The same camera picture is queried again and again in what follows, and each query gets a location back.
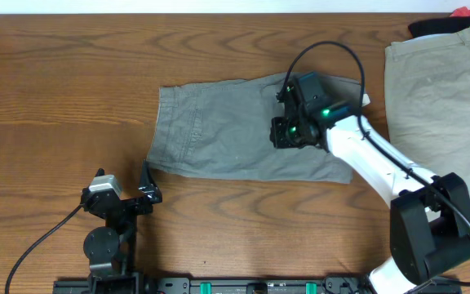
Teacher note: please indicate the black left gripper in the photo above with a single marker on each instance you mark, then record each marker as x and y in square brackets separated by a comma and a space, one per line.
[126, 205]

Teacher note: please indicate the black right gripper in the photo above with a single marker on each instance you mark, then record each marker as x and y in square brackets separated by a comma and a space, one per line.
[285, 104]

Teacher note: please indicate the grey shorts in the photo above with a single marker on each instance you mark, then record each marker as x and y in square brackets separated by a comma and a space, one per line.
[220, 130]

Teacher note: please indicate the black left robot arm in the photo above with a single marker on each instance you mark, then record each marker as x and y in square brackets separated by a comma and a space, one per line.
[110, 249]

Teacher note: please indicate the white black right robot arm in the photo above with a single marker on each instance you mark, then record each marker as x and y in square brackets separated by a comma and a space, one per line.
[429, 221]

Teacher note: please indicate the beige khaki shorts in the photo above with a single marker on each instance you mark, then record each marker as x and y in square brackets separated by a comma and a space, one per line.
[427, 101]

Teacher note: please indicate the black garment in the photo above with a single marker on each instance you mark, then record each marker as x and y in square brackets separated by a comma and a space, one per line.
[438, 25]

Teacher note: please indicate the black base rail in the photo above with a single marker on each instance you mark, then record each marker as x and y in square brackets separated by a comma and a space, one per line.
[137, 283]

